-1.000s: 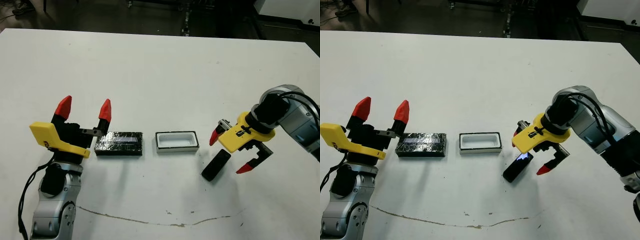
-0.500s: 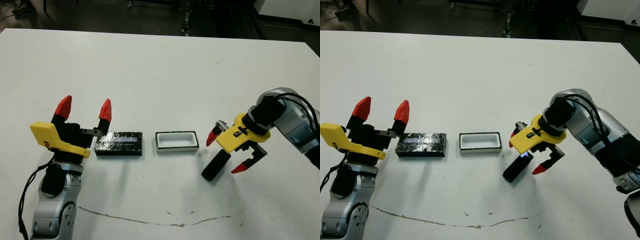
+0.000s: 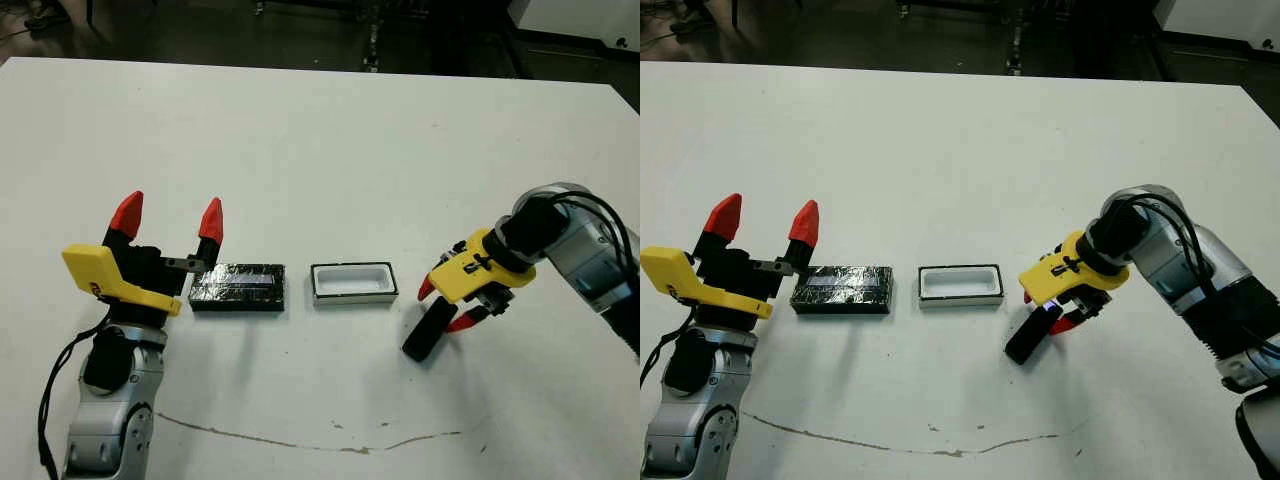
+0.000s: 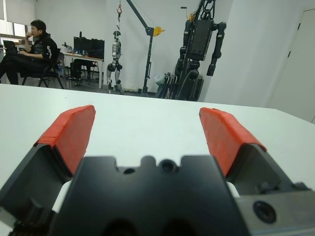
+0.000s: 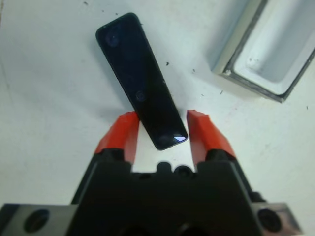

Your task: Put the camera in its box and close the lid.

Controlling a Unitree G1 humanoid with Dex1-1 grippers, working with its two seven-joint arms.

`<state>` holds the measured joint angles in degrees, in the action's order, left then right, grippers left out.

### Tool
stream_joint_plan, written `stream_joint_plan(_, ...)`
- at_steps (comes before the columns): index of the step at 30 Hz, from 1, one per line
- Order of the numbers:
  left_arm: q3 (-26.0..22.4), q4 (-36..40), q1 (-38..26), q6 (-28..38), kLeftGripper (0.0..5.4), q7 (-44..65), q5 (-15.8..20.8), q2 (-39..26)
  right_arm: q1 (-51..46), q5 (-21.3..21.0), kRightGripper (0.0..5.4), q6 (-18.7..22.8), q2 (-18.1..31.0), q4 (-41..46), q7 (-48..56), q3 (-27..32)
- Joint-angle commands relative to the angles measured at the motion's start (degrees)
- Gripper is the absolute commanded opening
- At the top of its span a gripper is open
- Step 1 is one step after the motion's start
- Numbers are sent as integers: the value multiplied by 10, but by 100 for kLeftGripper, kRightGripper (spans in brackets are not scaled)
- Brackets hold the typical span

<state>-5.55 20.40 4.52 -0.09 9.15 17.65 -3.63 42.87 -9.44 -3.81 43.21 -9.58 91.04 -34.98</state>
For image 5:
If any white camera box base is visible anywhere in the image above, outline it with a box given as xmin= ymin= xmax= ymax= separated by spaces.
xmin=210 ymin=0 xmax=315 ymax=104

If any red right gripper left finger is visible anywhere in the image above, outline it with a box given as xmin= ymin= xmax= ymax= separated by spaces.
xmin=92 ymin=111 xmax=140 ymax=165

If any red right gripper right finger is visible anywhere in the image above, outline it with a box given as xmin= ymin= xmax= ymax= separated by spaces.
xmin=187 ymin=109 xmax=239 ymax=173

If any black slim camera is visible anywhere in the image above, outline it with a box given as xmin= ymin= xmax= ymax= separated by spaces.
xmin=94 ymin=12 xmax=189 ymax=151

